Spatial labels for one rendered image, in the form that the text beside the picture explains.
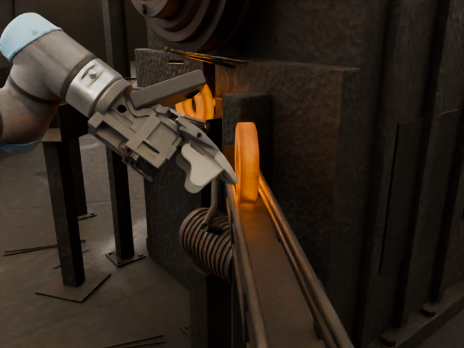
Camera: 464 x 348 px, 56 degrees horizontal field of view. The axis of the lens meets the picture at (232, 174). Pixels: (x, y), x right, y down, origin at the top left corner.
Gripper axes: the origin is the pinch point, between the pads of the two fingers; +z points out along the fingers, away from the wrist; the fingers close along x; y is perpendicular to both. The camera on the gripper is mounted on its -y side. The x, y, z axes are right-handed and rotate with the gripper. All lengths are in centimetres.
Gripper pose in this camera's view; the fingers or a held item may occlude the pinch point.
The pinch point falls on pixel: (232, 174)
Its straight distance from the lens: 63.2
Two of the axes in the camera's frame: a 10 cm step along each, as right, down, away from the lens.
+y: -5.2, 7.5, -4.0
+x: 3.0, -2.8, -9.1
